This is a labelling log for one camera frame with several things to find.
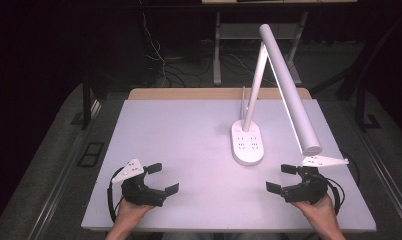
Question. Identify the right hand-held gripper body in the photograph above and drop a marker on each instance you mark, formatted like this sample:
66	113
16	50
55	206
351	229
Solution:
309	191

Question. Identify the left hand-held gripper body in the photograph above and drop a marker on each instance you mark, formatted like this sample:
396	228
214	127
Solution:
139	193

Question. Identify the person's left hand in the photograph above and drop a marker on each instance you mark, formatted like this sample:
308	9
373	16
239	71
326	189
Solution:
130	213

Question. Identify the person's right hand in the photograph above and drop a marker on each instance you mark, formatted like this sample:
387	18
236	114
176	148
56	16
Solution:
317	213

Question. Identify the white table mat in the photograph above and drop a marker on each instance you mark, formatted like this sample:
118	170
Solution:
189	150

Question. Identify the white desk lamp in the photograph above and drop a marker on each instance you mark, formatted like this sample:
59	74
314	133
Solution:
282	83

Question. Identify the black metal stand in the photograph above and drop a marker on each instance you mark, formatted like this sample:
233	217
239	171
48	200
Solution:
364	110
87	100

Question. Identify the black rectangular floor frame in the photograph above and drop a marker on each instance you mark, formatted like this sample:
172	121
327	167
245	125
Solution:
90	154

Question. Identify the metal floor rail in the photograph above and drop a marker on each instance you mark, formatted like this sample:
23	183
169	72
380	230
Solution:
65	166
385	170

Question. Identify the grey metal desk frame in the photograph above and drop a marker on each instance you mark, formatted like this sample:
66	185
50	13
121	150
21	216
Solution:
255	31

